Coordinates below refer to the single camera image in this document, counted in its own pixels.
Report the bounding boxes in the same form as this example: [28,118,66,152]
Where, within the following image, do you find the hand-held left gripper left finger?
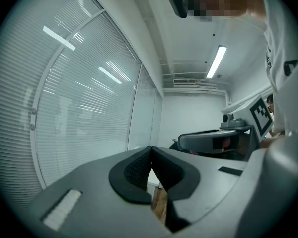
[22,146,173,238]

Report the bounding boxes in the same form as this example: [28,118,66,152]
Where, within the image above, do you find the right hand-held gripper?
[177,93,275,161]

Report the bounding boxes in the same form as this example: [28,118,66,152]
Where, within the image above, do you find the long ceiling lamp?
[205,45,227,79]

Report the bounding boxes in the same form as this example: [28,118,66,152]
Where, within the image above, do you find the black head-mounted camera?
[168,0,188,19]

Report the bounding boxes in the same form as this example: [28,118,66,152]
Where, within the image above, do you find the ceiling air vent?
[173,78,197,85]

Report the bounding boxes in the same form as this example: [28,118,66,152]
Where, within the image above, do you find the narrow glass partition with blinds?
[127,64,156,151]

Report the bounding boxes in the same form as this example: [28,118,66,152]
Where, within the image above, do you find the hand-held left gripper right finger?
[151,146,250,234]

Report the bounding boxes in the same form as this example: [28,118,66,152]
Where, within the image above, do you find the wide glass partition with blinds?
[34,10,143,189]
[0,0,105,208]

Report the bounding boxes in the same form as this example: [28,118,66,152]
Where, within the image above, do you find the white ceiling pipes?
[160,72,232,104]

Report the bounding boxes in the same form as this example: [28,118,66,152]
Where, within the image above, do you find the person's right forearm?
[259,130,289,150]

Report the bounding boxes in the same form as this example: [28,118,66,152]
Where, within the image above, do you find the person's white shirt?
[235,0,298,140]

